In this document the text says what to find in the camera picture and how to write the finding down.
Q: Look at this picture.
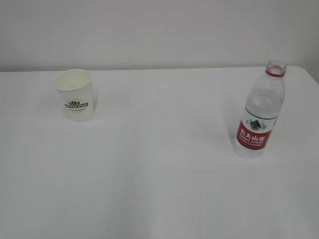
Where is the clear water bottle red label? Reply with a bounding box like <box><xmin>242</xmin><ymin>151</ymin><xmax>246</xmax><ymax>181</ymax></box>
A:
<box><xmin>233</xmin><ymin>60</ymin><xmax>287</xmax><ymax>159</ymax></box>

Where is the white paper cup green logo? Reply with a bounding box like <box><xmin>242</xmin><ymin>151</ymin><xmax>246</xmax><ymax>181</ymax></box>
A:
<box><xmin>53</xmin><ymin>69</ymin><xmax>94</xmax><ymax>122</ymax></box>

